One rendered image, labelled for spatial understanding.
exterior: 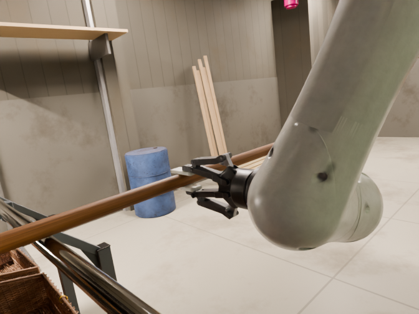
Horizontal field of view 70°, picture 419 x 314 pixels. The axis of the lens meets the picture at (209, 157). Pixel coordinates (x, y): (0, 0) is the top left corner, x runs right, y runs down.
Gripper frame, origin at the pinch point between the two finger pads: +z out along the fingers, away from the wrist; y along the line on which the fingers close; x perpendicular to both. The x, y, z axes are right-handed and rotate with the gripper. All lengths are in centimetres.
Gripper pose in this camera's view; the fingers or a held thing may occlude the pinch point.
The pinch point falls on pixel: (185, 179)
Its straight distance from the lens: 68.5
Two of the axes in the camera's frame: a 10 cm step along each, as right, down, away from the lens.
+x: 7.0, -2.2, 6.8
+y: 1.2, 9.7, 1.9
